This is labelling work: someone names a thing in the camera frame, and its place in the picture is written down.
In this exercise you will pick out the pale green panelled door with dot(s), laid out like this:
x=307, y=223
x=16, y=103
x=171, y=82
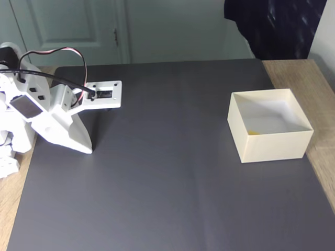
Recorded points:
x=65, y=26

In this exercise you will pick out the dark door latch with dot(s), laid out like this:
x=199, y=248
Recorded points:
x=115, y=36

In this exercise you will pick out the yellow cube block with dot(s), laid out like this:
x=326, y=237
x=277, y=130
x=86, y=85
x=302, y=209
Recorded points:
x=253, y=132

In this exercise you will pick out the white open box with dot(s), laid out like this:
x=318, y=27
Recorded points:
x=274, y=149

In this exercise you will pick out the black table mat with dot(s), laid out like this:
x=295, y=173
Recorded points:
x=157, y=157

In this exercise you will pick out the dark hanging cloth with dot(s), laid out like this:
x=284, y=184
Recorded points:
x=282, y=26

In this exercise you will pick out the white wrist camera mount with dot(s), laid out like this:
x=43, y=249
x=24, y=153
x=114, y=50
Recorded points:
x=104, y=103

